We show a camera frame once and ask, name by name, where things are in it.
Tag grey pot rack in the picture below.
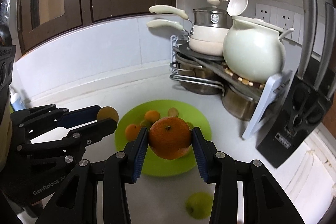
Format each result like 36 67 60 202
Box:
169 35 293 139

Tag white pump bottle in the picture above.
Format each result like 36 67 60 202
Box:
10 93 27 111

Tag steel pot with lid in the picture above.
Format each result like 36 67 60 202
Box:
193 0 233 28

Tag black kitchen scissors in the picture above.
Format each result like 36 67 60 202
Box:
287 82 329 136

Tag yellow-green spotted apple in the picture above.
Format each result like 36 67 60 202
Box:
185 193 214 220

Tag white wall socket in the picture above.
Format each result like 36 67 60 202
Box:
255 3 272 24
276 7 295 31

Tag green plate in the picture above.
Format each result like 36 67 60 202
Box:
115 100 212 177

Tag cream saucepan with handle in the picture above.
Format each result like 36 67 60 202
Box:
146 19 226 56
149 5 229 42

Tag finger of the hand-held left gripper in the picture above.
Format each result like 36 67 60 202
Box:
11 105 102 137
16 119 117 159

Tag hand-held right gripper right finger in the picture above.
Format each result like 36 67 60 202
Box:
191 127 305 224

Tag white ceramic pot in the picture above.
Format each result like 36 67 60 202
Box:
223 16 295 83

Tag wooden bead trivet mat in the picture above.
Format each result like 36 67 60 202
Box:
223 61 265 89

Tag orange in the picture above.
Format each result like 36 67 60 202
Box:
144 110 161 123
148 117 192 160
125 123 142 141

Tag steel cooking pot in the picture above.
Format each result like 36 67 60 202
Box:
222 82 263 121
175 56 224 95

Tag black knife block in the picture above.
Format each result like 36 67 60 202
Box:
256 56 333 169

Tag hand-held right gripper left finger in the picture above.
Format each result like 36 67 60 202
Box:
34 127 149 224

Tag steel handled knife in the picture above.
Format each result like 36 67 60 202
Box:
314 2 336 93
299 0 318 75

